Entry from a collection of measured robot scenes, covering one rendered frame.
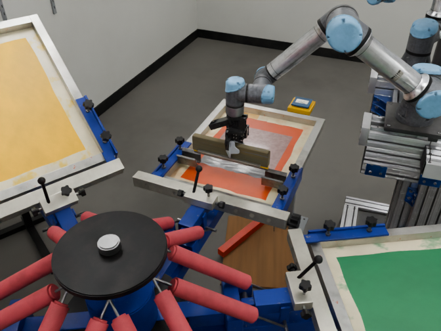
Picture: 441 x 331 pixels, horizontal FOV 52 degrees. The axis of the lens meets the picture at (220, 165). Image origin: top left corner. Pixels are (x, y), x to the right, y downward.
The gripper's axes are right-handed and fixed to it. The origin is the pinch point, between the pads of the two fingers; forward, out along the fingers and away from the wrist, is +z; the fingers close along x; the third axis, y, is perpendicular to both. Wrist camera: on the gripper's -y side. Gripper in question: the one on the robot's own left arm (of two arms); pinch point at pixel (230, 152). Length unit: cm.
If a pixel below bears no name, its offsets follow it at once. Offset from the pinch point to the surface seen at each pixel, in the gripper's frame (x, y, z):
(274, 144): 32.1, 10.4, 13.6
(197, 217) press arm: -37.9, 2.1, 4.9
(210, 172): -0.6, -9.6, 13.5
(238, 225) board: 61, -20, 107
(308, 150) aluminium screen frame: 29.1, 27.9, 10.2
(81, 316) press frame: -90, -13, 7
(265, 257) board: 40, 7, 107
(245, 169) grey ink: 7.5, 4.5, 13.2
